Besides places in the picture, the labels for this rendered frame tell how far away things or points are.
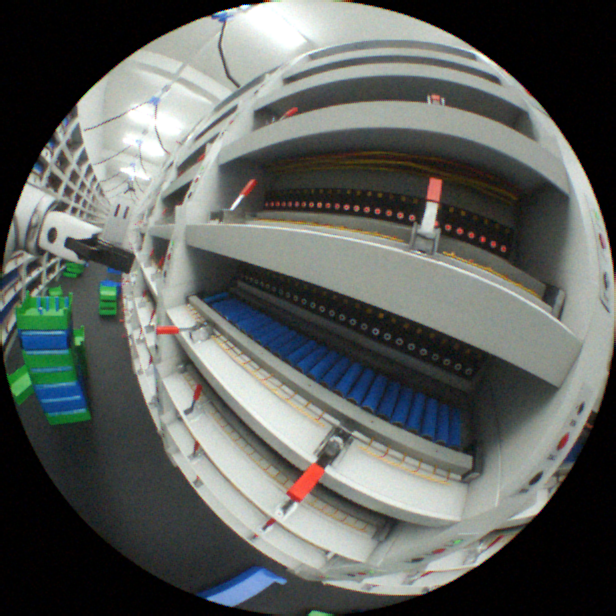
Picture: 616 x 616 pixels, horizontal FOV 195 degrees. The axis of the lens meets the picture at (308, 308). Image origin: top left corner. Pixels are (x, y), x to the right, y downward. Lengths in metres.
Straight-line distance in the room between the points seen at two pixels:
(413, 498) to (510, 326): 0.18
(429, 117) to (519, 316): 0.21
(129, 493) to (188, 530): 0.26
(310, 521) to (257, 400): 0.25
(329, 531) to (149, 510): 0.69
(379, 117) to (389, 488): 0.39
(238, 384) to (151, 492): 0.77
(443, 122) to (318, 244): 0.20
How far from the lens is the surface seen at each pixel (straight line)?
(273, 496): 0.38
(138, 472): 0.98
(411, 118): 0.25
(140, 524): 0.92
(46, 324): 0.92
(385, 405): 0.24
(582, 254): 0.26
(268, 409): 0.22
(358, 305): 0.29
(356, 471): 0.21
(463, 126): 0.25
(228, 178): 0.50
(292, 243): 0.17
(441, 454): 0.23
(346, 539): 0.40
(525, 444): 0.24
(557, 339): 0.19
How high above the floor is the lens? 0.87
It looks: 8 degrees down
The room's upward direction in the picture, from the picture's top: 19 degrees clockwise
